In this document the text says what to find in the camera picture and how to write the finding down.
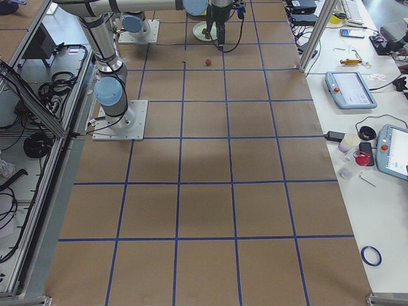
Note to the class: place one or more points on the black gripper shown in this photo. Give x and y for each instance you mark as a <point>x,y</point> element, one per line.
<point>217,14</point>

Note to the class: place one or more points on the light green plate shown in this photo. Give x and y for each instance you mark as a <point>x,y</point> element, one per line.
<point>199,32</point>

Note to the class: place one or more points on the black laptop brick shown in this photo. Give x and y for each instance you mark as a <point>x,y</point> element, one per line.
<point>303,19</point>

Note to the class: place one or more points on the smartphone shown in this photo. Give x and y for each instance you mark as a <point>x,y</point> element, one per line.
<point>349,33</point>

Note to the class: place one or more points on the white keyboard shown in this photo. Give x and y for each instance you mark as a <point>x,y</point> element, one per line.
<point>352,12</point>

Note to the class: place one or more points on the far teach pendant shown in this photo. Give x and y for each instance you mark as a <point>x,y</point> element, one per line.
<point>349,90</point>

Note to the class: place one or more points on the teach pendant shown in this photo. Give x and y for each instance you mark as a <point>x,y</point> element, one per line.
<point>349,90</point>
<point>391,155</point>

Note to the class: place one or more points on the black power adapter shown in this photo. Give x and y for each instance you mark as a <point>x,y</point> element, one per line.
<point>334,136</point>

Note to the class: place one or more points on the white cup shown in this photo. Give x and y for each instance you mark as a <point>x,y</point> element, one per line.
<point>349,141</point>

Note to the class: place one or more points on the black bowl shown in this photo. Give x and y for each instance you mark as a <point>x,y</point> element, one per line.
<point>367,133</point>

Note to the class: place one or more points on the red round object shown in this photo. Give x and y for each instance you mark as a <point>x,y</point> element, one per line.
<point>362,158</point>

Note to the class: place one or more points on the hex key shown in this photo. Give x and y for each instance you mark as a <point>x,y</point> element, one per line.
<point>360,175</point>

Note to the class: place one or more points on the near teach pendant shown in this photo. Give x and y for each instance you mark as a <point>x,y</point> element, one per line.
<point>391,155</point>

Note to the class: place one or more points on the blue tape roll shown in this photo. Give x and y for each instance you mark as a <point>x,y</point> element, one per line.
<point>371,256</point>

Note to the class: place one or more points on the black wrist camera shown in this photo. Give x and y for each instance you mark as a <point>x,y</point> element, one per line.
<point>240,7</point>

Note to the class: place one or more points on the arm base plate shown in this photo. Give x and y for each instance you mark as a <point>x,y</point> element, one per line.
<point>126,38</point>
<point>130,127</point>

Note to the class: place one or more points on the aluminium frame post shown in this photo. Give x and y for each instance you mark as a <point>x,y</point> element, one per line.
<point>323,18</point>

